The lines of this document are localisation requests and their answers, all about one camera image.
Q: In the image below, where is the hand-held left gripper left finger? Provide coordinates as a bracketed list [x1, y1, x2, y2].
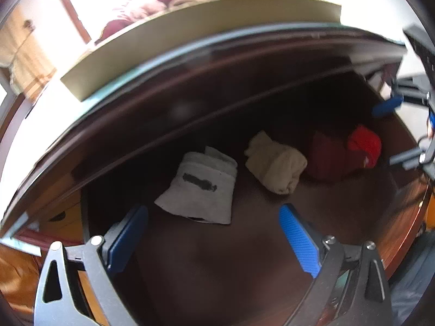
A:
[33, 204, 149, 326]

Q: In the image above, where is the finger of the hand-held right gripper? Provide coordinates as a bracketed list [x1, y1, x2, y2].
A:
[371, 75, 435, 118]
[389, 137, 435, 170]

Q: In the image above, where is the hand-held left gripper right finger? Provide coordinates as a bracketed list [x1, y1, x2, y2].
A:
[279, 203, 393, 326]

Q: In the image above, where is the beige underwear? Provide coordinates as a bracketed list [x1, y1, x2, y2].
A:
[245, 131, 308, 196]

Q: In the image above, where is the dark red knit underwear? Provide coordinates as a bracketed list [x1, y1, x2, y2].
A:
[307, 131, 354, 180]

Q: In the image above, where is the white underwear with black mark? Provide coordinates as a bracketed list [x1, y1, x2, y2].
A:
[154, 146, 238, 225]

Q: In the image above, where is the shallow cardboard tray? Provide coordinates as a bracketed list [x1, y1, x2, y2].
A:
[60, 0, 342, 102]

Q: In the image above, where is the pink underwear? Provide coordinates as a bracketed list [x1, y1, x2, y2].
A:
[124, 0, 170, 24]

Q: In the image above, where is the person's dark jacket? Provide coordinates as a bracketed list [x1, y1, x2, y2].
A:
[387, 238, 435, 326]

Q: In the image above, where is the dark wooden desk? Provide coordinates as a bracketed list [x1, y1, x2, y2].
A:
[0, 20, 408, 238]

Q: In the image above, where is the beige patterned tied curtain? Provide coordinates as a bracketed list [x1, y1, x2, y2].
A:
[0, 14, 57, 99]

